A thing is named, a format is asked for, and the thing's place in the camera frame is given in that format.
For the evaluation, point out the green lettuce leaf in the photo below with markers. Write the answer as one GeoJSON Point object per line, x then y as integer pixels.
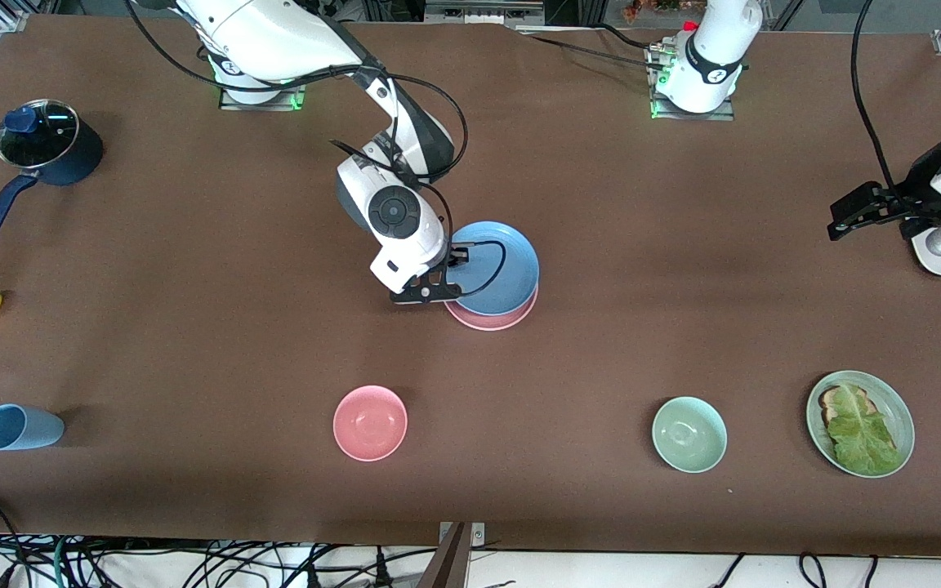
{"type": "Point", "coordinates": [858, 437]}

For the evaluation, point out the blue cup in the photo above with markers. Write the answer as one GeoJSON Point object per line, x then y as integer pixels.
{"type": "Point", "coordinates": [21, 428]}

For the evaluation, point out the pink plate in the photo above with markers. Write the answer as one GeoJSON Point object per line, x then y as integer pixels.
{"type": "Point", "coordinates": [491, 322]}

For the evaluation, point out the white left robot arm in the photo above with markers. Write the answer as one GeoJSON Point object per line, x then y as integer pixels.
{"type": "Point", "coordinates": [715, 57]}

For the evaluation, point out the grey metal box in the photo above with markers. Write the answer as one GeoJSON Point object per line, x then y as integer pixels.
{"type": "Point", "coordinates": [483, 12]}

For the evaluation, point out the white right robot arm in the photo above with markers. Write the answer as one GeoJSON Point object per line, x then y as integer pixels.
{"type": "Point", "coordinates": [274, 37]}

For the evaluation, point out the dark blue pot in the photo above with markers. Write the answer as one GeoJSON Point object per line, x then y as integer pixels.
{"type": "Point", "coordinates": [86, 155]}

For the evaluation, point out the green bowl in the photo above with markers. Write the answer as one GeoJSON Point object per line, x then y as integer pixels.
{"type": "Point", "coordinates": [689, 434]}

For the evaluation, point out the blue plate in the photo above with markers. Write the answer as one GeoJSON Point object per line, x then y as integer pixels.
{"type": "Point", "coordinates": [499, 269]}

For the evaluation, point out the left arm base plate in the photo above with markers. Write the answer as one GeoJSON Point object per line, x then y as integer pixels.
{"type": "Point", "coordinates": [724, 114]}

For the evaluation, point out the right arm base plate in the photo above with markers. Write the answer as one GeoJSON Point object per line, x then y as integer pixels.
{"type": "Point", "coordinates": [234, 105]}

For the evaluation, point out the bread slice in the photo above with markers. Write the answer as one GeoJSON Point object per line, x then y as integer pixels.
{"type": "Point", "coordinates": [830, 400]}

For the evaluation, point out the pink bowl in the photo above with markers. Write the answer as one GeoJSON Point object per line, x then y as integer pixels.
{"type": "Point", "coordinates": [370, 423]}

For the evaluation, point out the silver table edge bracket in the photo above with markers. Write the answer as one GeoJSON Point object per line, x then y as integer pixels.
{"type": "Point", "coordinates": [477, 535]}

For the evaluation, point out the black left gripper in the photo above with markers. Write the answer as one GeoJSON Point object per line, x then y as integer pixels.
{"type": "Point", "coordinates": [905, 200]}

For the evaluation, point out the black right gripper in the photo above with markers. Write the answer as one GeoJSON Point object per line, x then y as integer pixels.
{"type": "Point", "coordinates": [453, 256]}

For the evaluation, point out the green plate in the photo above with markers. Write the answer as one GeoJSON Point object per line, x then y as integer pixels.
{"type": "Point", "coordinates": [897, 408]}

